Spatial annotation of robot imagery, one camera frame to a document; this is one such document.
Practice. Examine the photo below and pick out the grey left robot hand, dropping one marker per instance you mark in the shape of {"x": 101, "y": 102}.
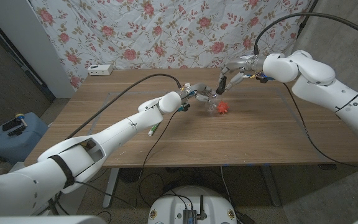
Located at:
{"x": 197, "y": 88}

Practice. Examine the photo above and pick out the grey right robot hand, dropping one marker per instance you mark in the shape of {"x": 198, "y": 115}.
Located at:
{"x": 247, "y": 65}

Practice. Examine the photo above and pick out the clear plastic spray bottle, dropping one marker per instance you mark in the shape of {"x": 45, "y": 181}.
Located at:
{"x": 211, "y": 106}

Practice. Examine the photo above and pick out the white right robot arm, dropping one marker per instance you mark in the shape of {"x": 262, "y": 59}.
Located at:
{"x": 322, "y": 84}

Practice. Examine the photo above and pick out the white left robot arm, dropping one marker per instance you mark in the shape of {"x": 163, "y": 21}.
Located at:
{"x": 120, "y": 130}

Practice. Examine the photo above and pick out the red spiky stress ball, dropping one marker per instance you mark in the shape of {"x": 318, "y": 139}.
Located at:
{"x": 223, "y": 107}

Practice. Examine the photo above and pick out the green white marker pen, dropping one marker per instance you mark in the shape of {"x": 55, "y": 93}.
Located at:
{"x": 153, "y": 129}

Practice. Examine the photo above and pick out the floral backdrop cloth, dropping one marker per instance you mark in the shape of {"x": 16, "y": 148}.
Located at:
{"x": 172, "y": 31}

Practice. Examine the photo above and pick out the black backdrop stand pole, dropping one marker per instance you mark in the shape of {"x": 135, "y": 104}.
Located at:
{"x": 306, "y": 17}

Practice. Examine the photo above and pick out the white power strip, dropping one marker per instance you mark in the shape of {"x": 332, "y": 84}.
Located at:
{"x": 99, "y": 70}

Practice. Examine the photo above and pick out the white robot torso base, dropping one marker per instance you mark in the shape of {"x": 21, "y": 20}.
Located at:
{"x": 172, "y": 202}

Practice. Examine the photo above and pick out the grey table leg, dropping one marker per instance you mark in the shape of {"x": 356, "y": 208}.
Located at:
{"x": 270, "y": 186}

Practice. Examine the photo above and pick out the black antenna module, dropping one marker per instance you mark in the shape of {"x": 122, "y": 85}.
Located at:
{"x": 190, "y": 214}

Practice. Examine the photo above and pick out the yellow blue small tool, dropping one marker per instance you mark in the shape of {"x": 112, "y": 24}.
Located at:
{"x": 20, "y": 117}

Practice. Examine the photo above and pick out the black brush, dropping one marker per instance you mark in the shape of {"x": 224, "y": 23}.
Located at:
{"x": 12, "y": 126}

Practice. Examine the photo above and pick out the blue storage box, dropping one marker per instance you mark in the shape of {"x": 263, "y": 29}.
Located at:
{"x": 17, "y": 144}

